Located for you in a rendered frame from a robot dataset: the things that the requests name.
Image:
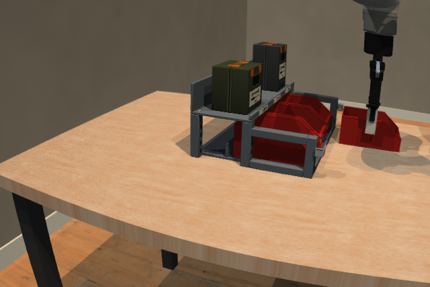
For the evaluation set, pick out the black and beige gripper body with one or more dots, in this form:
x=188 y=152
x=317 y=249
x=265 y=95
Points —
x=379 y=46

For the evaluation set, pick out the black case with orange latches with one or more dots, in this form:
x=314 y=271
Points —
x=273 y=57

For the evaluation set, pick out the grey metal shelf rack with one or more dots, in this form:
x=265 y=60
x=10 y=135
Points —
x=221 y=146

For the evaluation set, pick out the olive green tool case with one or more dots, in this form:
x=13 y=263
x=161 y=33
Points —
x=236 y=86

